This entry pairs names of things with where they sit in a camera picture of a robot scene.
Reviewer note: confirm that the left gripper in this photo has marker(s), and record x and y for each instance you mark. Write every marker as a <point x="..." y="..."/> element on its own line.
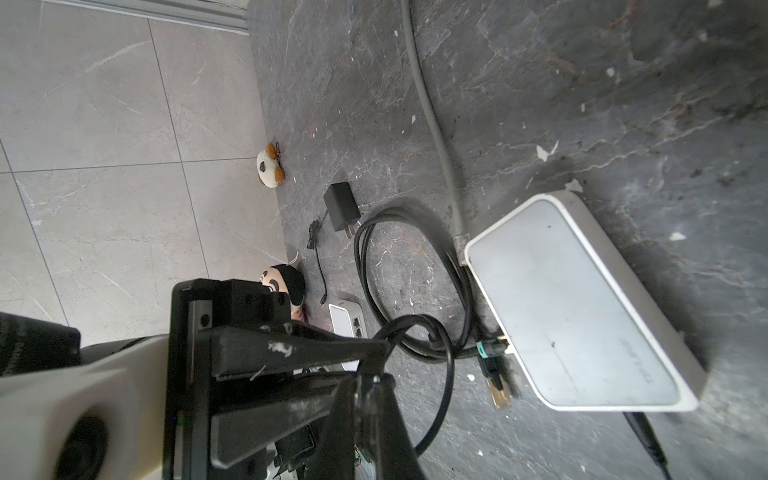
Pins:
<point x="235" y="386"/>

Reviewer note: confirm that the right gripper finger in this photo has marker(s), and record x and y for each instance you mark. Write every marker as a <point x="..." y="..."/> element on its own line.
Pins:
<point x="395" y="457"/>

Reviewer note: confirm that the black power adapter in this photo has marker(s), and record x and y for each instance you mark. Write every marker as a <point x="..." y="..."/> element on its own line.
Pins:
<point x="342" y="210"/>

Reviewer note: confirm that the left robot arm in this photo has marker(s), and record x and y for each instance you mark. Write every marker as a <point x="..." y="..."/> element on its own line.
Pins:
<point x="73" y="412"/>

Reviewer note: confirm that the pink cartoon boy doll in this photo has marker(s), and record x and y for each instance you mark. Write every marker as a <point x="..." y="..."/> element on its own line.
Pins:
<point x="287" y="279"/>

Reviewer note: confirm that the brown white plush toy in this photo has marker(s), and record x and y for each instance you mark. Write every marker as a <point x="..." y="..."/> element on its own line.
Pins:
<point x="270" y="172"/>

